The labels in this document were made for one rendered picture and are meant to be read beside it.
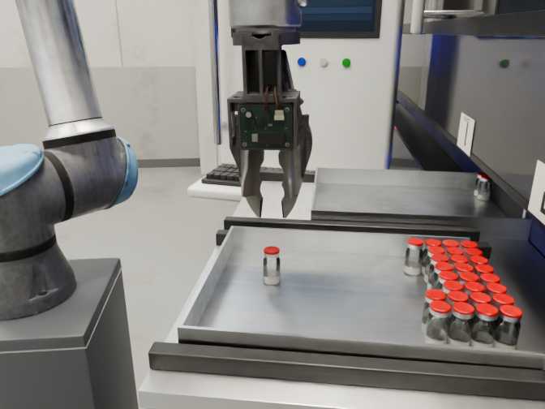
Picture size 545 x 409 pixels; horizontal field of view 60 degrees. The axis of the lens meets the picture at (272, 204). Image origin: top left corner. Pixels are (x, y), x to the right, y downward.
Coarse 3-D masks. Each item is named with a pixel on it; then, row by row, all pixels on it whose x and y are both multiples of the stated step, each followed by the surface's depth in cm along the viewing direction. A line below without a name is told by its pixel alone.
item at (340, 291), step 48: (240, 240) 71; (288, 240) 70; (336, 240) 69; (384, 240) 68; (240, 288) 60; (288, 288) 60; (336, 288) 60; (384, 288) 60; (192, 336) 47; (240, 336) 46; (288, 336) 45; (336, 336) 51; (384, 336) 51
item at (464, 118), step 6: (462, 114) 85; (462, 120) 84; (468, 120) 81; (474, 120) 78; (462, 126) 84; (468, 126) 81; (462, 132) 84; (468, 132) 81; (462, 138) 84; (468, 138) 81; (462, 144) 84; (468, 144) 80; (468, 150) 80
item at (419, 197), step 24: (336, 168) 100; (336, 192) 96; (360, 192) 96; (384, 192) 96; (408, 192) 96; (432, 192) 96; (456, 192) 96; (312, 216) 77; (336, 216) 77; (360, 216) 76; (384, 216) 76; (408, 216) 75; (432, 216) 75; (456, 216) 74; (480, 216) 83; (504, 216) 83
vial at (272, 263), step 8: (264, 256) 61; (272, 256) 59; (264, 264) 60; (272, 264) 60; (280, 264) 61; (264, 272) 60; (272, 272) 60; (280, 272) 61; (264, 280) 61; (272, 280) 60; (280, 280) 62
